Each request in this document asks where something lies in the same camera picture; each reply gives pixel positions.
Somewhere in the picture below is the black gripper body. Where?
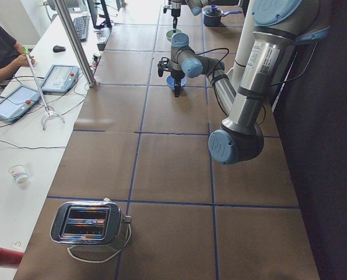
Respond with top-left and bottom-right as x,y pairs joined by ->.
171,70 -> 185,85
171,8 -> 181,18

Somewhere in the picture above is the blue bowl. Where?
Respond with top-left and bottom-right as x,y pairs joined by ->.
166,75 -> 187,90

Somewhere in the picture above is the green bowl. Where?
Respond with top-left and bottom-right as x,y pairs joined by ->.
166,29 -> 181,41

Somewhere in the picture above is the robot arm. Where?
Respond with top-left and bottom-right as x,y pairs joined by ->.
159,1 -> 332,165
170,0 -> 212,32

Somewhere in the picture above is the blue saucepan with lid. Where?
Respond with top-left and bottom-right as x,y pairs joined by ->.
202,5 -> 243,27

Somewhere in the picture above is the white mounting pillar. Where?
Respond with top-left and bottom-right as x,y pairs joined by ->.
228,0 -> 255,89

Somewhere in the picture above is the black keyboard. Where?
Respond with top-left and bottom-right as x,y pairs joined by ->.
73,16 -> 90,42

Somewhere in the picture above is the far teach pendant tablet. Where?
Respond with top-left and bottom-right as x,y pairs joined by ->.
41,65 -> 79,95

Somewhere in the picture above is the teach pendant tablet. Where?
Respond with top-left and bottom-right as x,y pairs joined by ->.
0,85 -> 40,123
41,65 -> 79,95

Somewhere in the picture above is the black computer mouse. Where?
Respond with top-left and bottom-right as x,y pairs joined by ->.
52,45 -> 66,53

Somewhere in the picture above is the silver toaster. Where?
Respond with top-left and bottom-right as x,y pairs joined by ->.
50,199 -> 132,253

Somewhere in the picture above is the near teach pendant tablet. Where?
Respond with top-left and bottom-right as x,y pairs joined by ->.
0,85 -> 40,123

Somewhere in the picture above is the seated person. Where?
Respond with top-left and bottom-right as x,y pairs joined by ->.
0,26 -> 29,83

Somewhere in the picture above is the paper cup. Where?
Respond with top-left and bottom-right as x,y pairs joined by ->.
8,164 -> 28,184

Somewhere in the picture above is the red tube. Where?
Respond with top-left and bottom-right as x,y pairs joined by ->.
0,247 -> 24,269

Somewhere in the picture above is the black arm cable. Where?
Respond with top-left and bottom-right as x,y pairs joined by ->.
196,48 -> 238,114

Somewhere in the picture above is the aluminium frame post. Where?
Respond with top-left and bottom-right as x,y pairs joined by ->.
54,0 -> 96,88

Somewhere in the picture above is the white toaster cable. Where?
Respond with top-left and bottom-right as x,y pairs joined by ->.
66,226 -> 132,264

